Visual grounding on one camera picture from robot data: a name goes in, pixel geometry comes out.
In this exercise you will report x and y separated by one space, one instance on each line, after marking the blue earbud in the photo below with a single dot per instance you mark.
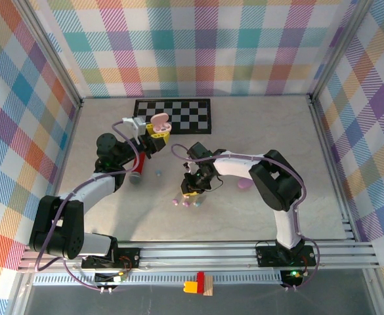
197 204
159 173

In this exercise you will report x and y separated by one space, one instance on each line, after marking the purple earbud case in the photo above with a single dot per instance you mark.
244 186

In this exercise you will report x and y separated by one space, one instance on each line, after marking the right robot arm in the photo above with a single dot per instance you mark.
234 164

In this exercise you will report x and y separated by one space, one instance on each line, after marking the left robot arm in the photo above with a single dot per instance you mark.
90 190

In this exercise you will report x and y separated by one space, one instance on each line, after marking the purple earbud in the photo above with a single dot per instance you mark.
175 201
186 204

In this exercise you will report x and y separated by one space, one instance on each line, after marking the red cylinder with grey end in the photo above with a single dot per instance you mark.
140 164

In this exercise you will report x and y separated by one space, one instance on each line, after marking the black grey chessboard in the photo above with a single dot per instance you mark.
191 115

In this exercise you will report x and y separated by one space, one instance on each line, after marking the red toy brick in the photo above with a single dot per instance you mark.
200 282

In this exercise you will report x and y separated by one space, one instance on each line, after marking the tan toy brick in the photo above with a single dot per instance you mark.
208 285

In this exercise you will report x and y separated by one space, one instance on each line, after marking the yellow toy brick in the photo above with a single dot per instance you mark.
190 287

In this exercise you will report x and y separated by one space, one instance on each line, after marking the small electronics board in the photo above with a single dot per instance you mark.
291 277
113 278

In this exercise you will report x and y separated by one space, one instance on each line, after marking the aluminium mounting rail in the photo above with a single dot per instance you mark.
195 252

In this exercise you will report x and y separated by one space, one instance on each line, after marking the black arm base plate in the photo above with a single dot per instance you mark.
265 256
131 259

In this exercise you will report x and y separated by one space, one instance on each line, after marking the aluminium frame post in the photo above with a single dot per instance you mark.
338 49
54 55

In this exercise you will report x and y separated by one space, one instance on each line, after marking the aluminium side rail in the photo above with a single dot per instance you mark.
321 131

